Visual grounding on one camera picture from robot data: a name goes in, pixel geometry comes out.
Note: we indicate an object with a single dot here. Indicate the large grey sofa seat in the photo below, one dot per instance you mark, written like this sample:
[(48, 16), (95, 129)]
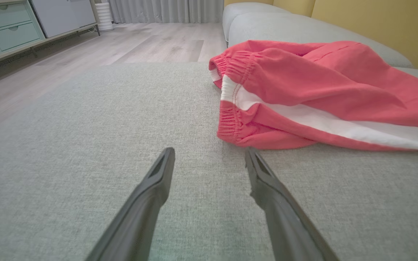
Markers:
[(85, 152)]

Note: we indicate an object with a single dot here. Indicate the pale green cabinet drawer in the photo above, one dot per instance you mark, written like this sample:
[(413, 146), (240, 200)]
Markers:
[(16, 36), (4, 15)]

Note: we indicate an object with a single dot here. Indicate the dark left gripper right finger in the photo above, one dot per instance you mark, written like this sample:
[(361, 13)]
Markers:
[(285, 217)]

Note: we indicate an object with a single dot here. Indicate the grey pleated curtain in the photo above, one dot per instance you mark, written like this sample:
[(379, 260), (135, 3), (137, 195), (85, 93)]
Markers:
[(165, 11)]

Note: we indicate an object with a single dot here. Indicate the red shorts white stripe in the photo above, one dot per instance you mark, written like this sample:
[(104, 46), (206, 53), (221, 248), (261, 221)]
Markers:
[(321, 87)]

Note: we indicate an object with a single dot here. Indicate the white cabinet door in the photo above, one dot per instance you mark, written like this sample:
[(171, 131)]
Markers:
[(62, 16)]

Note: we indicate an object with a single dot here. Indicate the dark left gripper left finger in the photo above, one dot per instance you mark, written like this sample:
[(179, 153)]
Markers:
[(140, 210)]

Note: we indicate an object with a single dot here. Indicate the small grey sofa cushion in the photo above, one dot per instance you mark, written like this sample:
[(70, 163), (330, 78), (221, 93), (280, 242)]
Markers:
[(245, 14)]

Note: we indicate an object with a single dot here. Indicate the yellow sofa backrest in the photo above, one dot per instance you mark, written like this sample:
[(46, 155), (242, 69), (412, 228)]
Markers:
[(376, 25)]

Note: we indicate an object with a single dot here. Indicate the low sideboard cabinet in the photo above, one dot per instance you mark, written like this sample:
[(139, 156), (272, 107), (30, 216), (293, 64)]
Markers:
[(9, 40)]

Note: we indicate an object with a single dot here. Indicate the white ribbed cylinder appliance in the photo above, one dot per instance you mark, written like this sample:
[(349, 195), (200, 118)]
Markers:
[(104, 16)]

